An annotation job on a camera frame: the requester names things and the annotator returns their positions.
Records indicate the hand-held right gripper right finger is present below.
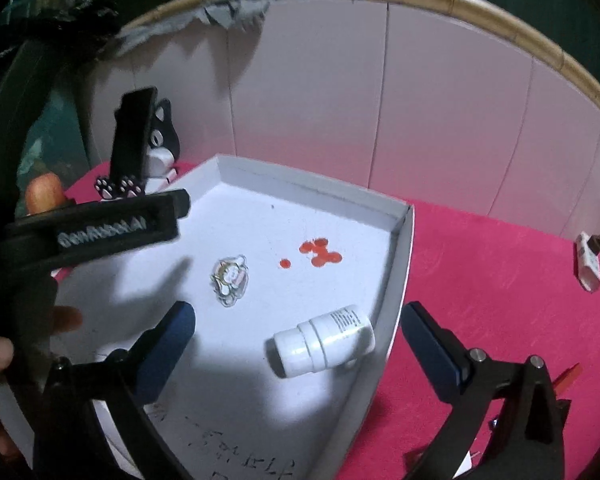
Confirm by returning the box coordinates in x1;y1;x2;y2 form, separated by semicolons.
401;301;573;480

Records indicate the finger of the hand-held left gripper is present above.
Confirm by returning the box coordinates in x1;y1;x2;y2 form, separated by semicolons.
167;189;192;241

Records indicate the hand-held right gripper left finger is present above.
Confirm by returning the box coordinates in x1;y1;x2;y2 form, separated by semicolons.
32;301;197;480

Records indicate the white pill bottle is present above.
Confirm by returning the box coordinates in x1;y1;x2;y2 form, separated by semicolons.
272;305;376;378

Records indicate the white shallow cardboard tray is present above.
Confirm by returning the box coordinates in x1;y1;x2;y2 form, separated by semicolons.
0;154;416;480

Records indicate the red apple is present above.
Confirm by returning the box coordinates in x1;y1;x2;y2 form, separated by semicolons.
25;172;66;216

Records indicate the black cat phone stand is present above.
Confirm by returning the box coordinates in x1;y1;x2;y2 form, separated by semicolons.
94;99;182;201

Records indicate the black smartphone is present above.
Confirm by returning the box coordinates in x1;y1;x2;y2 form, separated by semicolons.
111;87;159;196

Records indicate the red tablecloth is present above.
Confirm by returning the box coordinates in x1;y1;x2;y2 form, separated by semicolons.
55;160;600;480

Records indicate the white plug adapter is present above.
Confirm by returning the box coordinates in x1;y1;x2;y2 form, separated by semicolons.
575;231;600;292

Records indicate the grey cloth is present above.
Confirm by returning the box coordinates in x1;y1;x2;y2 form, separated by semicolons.
115;0;316;51

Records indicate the black plastic bag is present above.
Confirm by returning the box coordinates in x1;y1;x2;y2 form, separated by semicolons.
0;0;116;71

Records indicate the white backdrop board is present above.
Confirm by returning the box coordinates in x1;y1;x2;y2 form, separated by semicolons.
82;0;600;286

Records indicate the white earphone cable bundle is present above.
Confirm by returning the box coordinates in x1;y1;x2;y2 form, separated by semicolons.
210;256;249;307

